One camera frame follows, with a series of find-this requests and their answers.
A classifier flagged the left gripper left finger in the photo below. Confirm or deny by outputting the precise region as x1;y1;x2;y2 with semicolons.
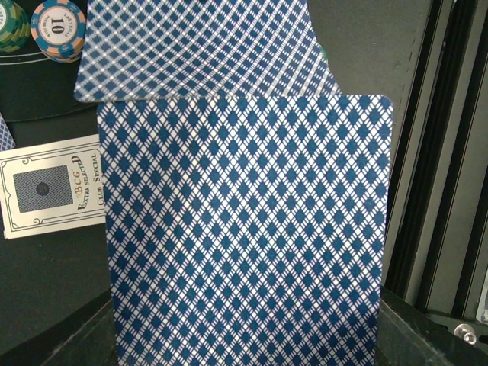
37;289;117;366

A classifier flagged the round black poker mat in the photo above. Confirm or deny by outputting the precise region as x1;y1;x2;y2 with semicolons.
1;40;96;122

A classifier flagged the white playing card box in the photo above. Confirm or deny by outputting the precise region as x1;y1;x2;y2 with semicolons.
1;134;105;239

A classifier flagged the black aluminium mounting rail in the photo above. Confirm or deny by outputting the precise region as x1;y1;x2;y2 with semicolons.
380;0;488;344

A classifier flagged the green chip stack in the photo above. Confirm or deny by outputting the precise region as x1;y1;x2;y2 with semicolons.
1;1;31;53

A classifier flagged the blue chip stack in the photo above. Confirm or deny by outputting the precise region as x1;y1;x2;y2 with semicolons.
30;0;86;63

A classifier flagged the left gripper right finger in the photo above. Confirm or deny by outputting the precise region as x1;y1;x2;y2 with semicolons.
375;287;458;365

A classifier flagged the dealt card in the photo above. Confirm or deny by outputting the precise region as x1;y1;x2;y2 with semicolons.
0;115;15;152
74;1;339;102

